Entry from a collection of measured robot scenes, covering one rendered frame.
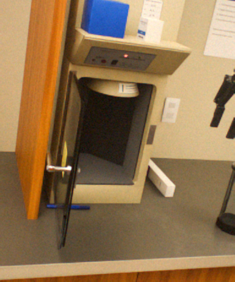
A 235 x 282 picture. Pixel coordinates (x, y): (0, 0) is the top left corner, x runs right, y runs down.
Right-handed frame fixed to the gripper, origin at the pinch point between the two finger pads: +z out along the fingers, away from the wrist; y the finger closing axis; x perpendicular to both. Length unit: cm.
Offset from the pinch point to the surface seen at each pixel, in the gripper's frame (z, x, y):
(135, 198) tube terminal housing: 35.5, -14.7, -11.2
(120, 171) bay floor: 30.7, -17.4, -21.5
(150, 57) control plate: -14.3, -29.5, -8.0
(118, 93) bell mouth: 0.4, -30.5, -17.2
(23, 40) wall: 0, -50, -63
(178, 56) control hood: -16.9, -22.1, -5.5
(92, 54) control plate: -11.1, -45.3, -11.9
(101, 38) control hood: -16.7, -46.2, -7.5
